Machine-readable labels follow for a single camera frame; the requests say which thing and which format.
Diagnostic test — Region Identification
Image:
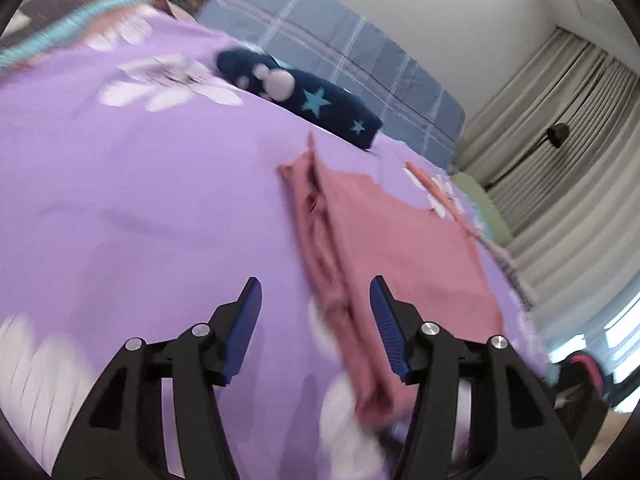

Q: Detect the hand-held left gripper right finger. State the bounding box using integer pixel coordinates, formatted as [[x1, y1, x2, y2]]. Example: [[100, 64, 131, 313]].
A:
[[369, 275, 583, 480]]

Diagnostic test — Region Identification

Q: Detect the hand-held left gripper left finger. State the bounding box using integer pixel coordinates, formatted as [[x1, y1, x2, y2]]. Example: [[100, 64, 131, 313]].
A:
[[51, 276, 263, 480]]

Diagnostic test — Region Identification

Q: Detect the pink shirt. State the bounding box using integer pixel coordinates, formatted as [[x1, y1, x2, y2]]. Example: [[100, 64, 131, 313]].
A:
[[277, 132, 506, 431]]

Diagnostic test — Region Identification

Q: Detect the salmon cloth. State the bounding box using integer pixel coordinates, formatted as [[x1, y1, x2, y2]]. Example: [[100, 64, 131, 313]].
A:
[[405, 161, 481, 241]]

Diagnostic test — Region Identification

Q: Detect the purple floral bed sheet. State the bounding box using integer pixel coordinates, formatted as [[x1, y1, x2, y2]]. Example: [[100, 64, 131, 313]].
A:
[[0, 2, 556, 480]]

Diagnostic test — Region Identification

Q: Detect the green pillow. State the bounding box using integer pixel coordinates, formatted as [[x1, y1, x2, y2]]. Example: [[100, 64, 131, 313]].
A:
[[452, 172, 515, 247]]

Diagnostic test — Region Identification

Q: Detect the black pink chair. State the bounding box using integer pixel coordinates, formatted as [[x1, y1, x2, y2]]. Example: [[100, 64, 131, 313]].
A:
[[552, 352, 623, 456]]

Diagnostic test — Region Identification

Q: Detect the navy star print garment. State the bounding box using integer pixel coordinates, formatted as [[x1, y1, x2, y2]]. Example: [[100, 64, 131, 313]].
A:
[[216, 49, 385, 151]]

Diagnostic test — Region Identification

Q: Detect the beige curtain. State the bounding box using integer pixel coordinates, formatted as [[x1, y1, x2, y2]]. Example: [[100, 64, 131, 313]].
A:
[[452, 27, 640, 376]]

